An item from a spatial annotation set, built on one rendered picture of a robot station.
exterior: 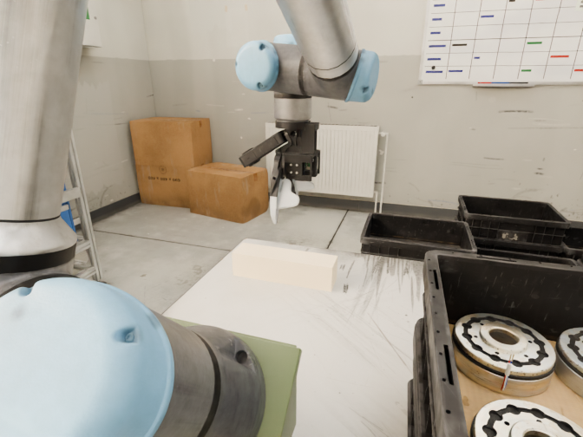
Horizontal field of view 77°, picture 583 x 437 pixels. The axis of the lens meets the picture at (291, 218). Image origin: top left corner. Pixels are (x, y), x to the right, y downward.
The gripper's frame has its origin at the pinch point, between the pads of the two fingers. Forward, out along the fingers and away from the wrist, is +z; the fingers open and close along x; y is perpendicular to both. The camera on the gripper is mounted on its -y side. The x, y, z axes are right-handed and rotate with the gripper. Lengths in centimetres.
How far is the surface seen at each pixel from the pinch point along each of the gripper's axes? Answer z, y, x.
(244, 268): 13.9, -8.8, -3.1
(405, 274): 16.2, 27.6, 10.2
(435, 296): -6.7, 29.3, -36.9
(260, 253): 10.3, -5.3, -1.3
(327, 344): 16.3, 15.1, -20.2
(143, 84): -24, -226, 241
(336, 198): 76, -35, 252
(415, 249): 29, 31, 53
